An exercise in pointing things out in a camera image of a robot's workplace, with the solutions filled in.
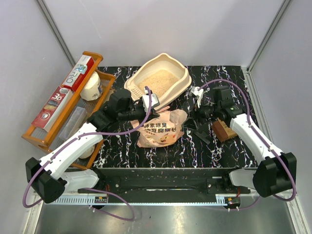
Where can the white plastic bottle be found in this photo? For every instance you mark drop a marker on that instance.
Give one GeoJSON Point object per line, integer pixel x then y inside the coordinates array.
{"type": "Point", "coordinates": [93, 89]}

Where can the grey bag clip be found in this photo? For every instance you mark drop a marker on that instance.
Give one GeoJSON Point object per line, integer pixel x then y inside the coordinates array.
{"type": "Point", "coordinates": [201, 131]}

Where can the pink cat litter bag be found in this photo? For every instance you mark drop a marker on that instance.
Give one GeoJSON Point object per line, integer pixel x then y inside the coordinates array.
{"type": "Point", "coordinates": [162, 131]}

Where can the red white RiO toothpaste box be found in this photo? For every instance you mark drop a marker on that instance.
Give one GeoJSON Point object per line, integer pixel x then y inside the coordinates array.
{"type": "Point", "coordinates": [78, 73]}

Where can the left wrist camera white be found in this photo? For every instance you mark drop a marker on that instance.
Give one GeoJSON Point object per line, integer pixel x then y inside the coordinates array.
{"type": "Point", "coordinates": [150, 102]}

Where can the red 3D toothpaste box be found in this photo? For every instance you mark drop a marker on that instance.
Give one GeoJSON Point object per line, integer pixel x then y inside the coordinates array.
{"type": "Point", "coordinates": [52, 109]}

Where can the cream plastic litter box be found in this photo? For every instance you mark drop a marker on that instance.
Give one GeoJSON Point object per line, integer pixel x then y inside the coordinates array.
{"type": "Point", "coordinates": [164, 75]}

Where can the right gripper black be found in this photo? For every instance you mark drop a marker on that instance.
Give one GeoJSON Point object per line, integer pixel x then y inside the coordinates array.
{"type": "Point", "coordinates": [197, 112]}

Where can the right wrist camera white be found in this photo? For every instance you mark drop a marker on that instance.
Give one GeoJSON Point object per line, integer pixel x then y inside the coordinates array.
{"type": "Point", "coordinates": [197, 93]}

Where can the clear plastic box in rack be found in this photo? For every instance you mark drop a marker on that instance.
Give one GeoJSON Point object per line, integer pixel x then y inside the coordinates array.
{"type": "Point", "coordinates": [74, 122]}

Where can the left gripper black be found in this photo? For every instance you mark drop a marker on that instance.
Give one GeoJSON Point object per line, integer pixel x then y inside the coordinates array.
{"type": "Point", "coordinates": [153, 114]}

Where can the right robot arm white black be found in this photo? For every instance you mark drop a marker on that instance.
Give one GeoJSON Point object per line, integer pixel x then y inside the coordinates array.
{"type": "Point", "coordinates": [276, 170]}

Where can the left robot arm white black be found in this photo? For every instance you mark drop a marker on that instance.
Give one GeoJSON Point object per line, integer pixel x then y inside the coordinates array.
{"type": "Point", "coordinates": [48, 176]}

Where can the orange wooden shelf rack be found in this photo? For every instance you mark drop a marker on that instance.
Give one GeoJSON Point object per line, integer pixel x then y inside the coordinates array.
{"type": "Point", "coordinates": [48, 141]}

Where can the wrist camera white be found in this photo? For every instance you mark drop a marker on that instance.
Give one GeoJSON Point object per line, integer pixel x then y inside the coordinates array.
{"type": "Point", "coordinates": [150, 102]}
{"type": "Point", "coordinates": [197, 93]}

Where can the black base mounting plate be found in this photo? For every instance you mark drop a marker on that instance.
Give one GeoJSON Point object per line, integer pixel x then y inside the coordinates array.
{"type": "Point", "coordinates": [203, 180]}

